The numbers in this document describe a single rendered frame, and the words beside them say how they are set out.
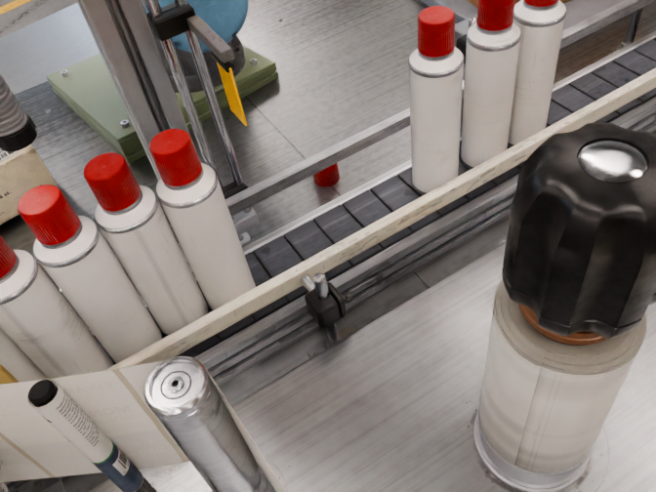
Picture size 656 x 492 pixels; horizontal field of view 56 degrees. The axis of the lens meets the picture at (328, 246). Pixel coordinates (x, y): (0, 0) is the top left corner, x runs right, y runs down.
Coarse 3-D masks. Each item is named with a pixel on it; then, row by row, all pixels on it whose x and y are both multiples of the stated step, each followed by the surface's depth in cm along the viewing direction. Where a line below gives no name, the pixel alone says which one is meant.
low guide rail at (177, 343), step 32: (608, 96) 71; (576, 128) 70; (512, 160) 67; (448, 192) 64; (384, 224) 62; (320, 256) 60; (352, 256) 62; (256, 288) 59; (288, 288) 60; (224, 320) 58; (160, 352) 56
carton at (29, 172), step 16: (0, 160) 77; (16, 160) 78; (32, 160) 79; (0, 176) 77; (16, 176) 79; (32, 176) 80; (48, 176) 82; (0, 192) 78; (16, 192) 80; (0, 208) 80; (16, 208) 81; (0, 224) 81
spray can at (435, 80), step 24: (432, 24) 54; (432, 48) 56; (456, 48) 58; (432, 72) 57; (456, 72) 57; (432, 96) 58; (456, 96) 59; (432, 120) 61; (456, 120) 62; (432, 144) 63; (456, 144) 64; (432, 168) 65; (456, 168) 67
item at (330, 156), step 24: (648, 0) 76; (576, 24) 73; (600, 24) 73; (384, 120) 66; (408, 120) 66; (336, 144) 64; (360, 144) 64; (288, 168) 62; (312, 168) 63; (240, 192) 61; (264, 192) 61; (120, 264) 57
